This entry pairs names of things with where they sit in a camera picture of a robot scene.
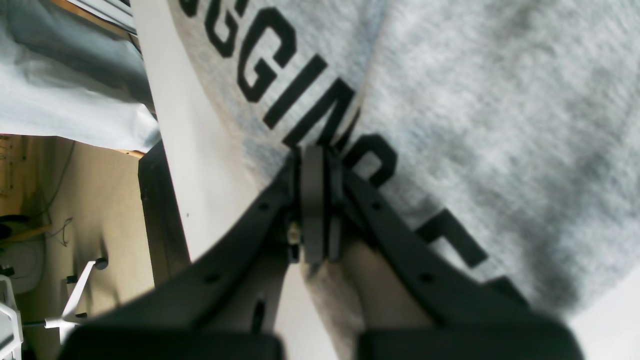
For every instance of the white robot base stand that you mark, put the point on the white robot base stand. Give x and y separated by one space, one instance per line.
69 319

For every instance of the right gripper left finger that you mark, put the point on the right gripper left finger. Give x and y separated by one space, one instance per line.
224 305

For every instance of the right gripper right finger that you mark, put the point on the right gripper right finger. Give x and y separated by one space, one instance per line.
416 305

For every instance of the grey t-shirt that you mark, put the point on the grey t-shirt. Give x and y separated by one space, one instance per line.
516 121

